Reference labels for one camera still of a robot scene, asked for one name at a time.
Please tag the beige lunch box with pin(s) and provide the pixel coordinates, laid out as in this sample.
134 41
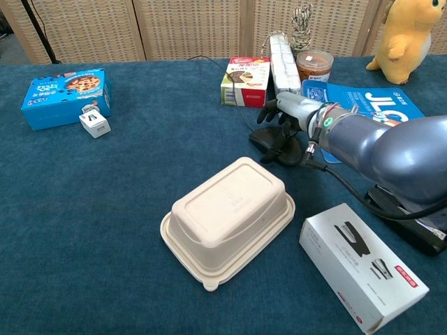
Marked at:
227 216

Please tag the black stapler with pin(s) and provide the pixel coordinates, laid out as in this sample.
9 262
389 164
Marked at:
419 234

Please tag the blue table cloth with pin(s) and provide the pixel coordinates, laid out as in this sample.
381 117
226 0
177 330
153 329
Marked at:
104 209

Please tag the red white cake box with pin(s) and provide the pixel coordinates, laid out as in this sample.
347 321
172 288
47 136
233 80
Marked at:
248 80

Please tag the white stapler box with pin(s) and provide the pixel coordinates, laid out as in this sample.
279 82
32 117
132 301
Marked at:
356 265

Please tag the small white adapter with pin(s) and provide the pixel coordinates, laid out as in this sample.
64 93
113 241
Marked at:
94 125

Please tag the wicker folding screen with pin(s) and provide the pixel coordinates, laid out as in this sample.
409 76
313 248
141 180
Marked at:
192 28

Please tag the clear jar brown snack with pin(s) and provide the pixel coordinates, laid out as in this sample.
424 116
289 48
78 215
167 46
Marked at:
314 66

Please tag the blue printed mouse pad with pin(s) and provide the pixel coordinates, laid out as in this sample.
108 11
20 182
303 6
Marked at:
352 97

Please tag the black computer mouse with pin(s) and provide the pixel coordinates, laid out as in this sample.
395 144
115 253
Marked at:
262 137

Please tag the blue cookie box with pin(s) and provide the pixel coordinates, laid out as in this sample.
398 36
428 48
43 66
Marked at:
59 101

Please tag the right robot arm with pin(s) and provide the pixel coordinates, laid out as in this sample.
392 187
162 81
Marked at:
398 153

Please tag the yellow plush toy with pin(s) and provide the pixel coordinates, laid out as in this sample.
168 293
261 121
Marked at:
401 42

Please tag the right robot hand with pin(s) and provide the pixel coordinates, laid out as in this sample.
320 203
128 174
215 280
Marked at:
300 108

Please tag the black tripod stand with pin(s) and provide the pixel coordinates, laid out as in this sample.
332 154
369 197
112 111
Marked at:
38 31

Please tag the white tissue pack stack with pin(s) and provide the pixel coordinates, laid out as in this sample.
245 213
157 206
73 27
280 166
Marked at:
284 66

